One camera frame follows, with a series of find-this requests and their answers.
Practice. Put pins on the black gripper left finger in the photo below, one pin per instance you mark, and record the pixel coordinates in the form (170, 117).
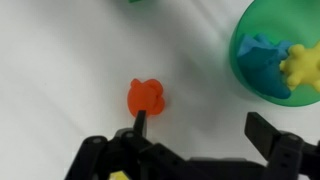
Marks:
(110, 156)

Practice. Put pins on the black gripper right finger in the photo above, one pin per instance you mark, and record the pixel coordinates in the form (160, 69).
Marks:
(286, 153)

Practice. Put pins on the orange toy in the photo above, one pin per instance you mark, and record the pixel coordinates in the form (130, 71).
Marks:
(145, 96)

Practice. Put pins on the yellow duck toy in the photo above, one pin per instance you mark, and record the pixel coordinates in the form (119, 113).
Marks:
(119, 176)

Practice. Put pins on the teal blue toy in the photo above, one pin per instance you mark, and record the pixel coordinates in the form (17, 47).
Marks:
(263, 66)

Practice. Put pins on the yellow spiky toy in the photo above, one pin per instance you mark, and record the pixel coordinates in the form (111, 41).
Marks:
(305, 65)

